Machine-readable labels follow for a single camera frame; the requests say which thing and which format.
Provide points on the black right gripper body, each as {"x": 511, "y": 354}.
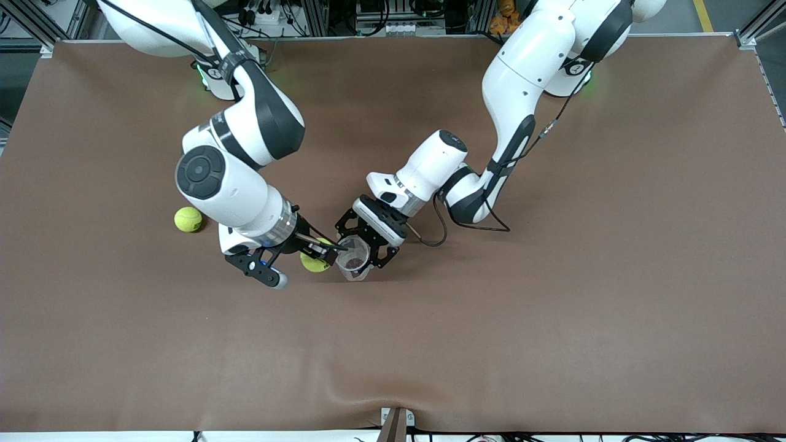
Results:
{"x": 303, "y": 239}

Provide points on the yellow-green tennis ball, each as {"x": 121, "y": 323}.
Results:
{"x": 313, "y": 264}
{"x": 187, "y": 220}

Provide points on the clear tennis ball can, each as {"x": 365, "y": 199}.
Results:
{"x": 359, "y": 273}

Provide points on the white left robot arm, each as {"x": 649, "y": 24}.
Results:
{"x": 522, "y": 80}

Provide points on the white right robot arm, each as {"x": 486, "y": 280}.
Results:
{"x": 245, "y": 196}

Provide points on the brown table mat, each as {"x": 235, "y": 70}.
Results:
{"x": 393, "y": 337}

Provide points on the white terminal block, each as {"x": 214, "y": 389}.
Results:
{"x": 402, "y": 29}

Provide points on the black electronics box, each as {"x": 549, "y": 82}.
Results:
{"x": 430, "y": 7}

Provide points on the white power strip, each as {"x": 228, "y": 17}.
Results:
{"x": 270, "y": 17}

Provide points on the pile of orange objects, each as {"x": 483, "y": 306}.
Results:
{"x": 502, "y": 9}

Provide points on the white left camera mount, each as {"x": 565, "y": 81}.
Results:
{"x": 381, "y": 184}

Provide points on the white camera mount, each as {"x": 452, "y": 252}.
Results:
{"x": 232, "y": 242}
{"x": 381, "y": 184}

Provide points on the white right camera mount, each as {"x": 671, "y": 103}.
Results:
{"x": 232, "y": 242}

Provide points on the metal table clamp bracket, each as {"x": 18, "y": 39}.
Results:
{"x": 396, "y": 430}

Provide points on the aluminium frame post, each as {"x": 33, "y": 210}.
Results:
{"x": 479, "y": 15}
{"x": 316, "y": 15}

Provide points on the aluminium frame rail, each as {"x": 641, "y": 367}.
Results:
{"x": 746, "y": 38}
{"x": 46, "y": 48}

